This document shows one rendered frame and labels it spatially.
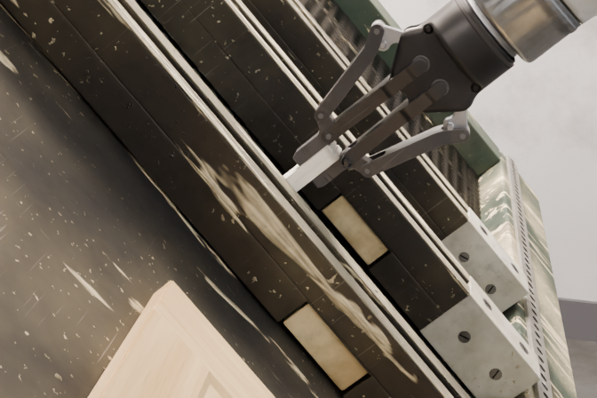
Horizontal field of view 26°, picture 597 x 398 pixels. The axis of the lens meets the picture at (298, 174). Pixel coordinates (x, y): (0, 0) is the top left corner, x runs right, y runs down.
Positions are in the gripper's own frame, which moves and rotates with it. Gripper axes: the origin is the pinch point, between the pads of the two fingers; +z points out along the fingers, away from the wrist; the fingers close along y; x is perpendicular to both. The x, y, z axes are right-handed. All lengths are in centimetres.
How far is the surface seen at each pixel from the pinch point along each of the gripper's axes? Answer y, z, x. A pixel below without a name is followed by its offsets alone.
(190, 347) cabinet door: -0.8, 6.5, 27.8
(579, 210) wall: -96, 16, -262
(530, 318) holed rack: -40, 3, -49
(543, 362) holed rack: -41, 3, -38
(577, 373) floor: -126, 42, -234
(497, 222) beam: -38, 6, -90
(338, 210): -9.1, 6.7, -24.6
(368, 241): -13.6, 6.4, -24.6
